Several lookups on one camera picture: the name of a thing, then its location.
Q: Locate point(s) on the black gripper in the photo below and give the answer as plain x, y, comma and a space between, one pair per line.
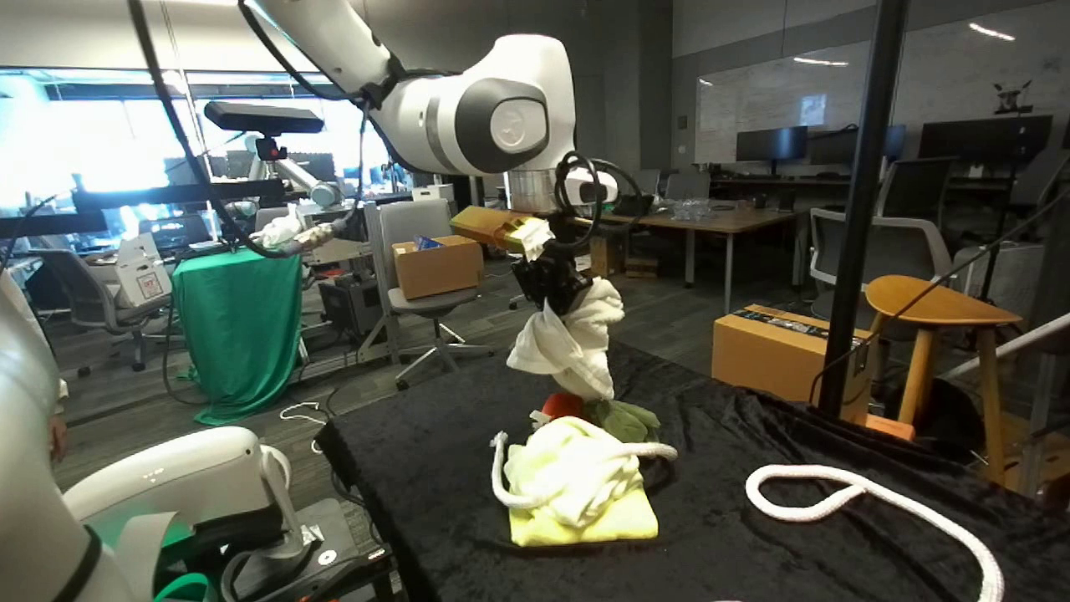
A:
552, 278

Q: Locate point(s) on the white terry towel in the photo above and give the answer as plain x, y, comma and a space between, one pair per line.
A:
569, 346

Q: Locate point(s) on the red radish plush toy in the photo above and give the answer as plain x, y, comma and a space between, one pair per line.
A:
624, 424

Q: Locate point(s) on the pale cream microfibre cloth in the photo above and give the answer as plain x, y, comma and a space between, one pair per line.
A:
569, 464

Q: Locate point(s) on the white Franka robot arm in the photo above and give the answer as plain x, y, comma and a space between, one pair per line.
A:
490, 118

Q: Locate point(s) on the small plain cardboard box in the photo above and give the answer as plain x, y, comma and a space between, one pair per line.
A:
440, 269

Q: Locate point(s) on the grey office chair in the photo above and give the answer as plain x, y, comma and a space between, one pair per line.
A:
428, 318

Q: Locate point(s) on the long wooden desk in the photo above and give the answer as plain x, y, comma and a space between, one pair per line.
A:
712, 218

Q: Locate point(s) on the cardboard box with black tape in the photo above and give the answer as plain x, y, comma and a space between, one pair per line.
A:
769, 357

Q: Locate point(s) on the bright yellow microfibre cloth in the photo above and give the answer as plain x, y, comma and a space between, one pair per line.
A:
579, 531

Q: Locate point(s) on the black computer monitor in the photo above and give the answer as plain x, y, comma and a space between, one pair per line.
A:
986, 139
769, 145

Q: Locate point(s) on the black velvet tablecloth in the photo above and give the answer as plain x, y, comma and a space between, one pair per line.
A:
445, 537

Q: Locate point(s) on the draped green cloth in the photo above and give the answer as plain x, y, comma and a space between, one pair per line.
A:
238, 322

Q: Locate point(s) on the black vertical pole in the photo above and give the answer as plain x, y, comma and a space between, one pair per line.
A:
863, 202

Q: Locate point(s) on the white framed office chair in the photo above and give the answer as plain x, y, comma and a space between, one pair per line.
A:
889, 236

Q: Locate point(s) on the wooden stool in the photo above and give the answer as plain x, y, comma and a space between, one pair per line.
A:
938, 303

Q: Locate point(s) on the white labelled device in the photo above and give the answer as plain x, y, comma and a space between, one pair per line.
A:
145, 272

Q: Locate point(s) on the silver metal pole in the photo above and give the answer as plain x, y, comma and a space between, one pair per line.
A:
1013, 343

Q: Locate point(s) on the wrist camera with brown mount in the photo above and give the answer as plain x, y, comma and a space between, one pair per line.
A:
495, 230

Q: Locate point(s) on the black stereo camera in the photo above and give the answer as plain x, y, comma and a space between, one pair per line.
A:
261, 114

